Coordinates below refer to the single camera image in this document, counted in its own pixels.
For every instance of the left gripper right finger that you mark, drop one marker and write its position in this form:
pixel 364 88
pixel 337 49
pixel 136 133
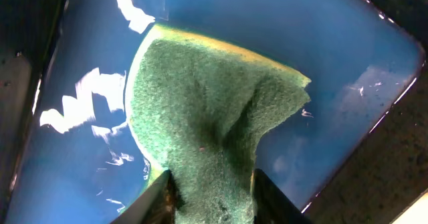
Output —
pixel 271 205

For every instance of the green yellow sponge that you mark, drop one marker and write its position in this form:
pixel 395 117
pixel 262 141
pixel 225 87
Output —
pixel 198 108

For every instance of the blue water basin tray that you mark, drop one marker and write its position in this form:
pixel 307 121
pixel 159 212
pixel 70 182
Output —
pixel 67 152

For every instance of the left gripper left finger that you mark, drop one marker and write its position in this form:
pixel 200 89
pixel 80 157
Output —
pixel 154 206

